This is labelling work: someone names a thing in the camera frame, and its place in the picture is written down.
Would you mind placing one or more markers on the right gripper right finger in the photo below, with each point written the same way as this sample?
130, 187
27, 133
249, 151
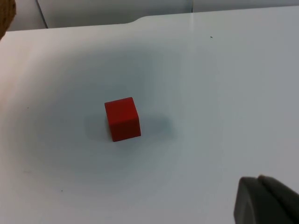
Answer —
283, 196

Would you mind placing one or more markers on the brown wicker basket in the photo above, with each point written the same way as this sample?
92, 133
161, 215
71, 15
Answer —
5, 16

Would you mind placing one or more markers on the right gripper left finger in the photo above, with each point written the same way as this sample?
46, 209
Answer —
254, 205

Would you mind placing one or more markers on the red cube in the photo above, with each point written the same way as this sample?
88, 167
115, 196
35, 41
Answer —
122, 119

